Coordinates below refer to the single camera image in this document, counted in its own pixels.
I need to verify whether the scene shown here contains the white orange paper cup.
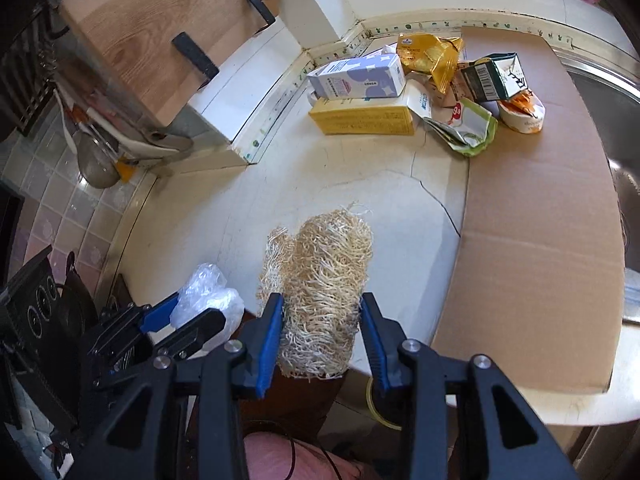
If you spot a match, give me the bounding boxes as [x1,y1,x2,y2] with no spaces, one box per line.
[496,89,546,133]

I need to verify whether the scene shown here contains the beige loofah sponge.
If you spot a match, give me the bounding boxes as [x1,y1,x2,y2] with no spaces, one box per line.
[257,202,375,381]

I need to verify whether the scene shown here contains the green white foil packet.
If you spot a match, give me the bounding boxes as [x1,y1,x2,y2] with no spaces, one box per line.
[424,97,499,157]

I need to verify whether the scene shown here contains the yellow snack bag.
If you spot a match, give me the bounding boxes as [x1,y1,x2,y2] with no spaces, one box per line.
[396,31,466,95]

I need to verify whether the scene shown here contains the thin black cable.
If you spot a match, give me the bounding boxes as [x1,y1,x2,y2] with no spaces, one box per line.
[286,437,351,480]

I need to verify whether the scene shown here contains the brown cardboard sheet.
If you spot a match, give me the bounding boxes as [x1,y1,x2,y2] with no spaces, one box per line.
[431,25,626,395]

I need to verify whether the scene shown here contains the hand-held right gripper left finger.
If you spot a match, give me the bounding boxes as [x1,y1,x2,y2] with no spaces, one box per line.
[65,292,286,480]

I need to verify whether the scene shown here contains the green drink carton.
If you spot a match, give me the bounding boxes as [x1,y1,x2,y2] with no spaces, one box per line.
[459,52,525,105]

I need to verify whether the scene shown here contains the clear tape roll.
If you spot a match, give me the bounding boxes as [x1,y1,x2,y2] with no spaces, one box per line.
[364,375,402,429]

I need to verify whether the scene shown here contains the white handled utensil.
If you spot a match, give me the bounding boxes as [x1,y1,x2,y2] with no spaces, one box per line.
[55,85,194,157]

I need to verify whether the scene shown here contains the black metal bracket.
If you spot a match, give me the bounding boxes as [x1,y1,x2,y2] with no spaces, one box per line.
[171,32,221,81]
[242,0,277,28]

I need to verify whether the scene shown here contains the metal ladle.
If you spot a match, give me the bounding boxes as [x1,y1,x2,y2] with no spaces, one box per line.
[77,130,121,189]

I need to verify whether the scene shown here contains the person's pink pants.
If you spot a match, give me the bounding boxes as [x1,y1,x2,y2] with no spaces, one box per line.
[242,432,381,480]

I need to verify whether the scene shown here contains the black wire rack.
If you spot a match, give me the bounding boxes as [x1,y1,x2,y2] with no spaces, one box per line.
[0,10,57,136]

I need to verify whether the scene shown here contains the clear plastic bag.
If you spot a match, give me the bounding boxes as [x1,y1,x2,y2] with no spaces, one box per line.
[170,262,246,351]

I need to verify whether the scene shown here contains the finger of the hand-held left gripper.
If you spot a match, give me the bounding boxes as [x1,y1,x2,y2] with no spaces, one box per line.
[154,307,227,362]
[99,294,180,357]

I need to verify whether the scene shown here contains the stainless steel sink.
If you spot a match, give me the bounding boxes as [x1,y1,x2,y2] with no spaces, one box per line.
[565,45,640,321]

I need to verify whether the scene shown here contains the white box blue label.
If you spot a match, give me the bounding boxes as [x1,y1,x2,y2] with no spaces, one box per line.
[402,79,435,121]

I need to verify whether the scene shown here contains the blue white carton box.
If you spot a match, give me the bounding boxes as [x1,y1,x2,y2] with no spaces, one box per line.
[306,53,407,101]

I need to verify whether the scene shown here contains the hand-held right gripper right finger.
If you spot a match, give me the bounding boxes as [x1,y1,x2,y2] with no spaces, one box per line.
[360,292,581,480]

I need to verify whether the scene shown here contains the pale yellow toothpaste box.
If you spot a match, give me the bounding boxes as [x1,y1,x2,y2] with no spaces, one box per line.
[308,96,417,136]

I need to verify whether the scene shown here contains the wooden cutting board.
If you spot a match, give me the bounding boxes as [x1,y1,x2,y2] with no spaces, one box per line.
[59,0,281,128]

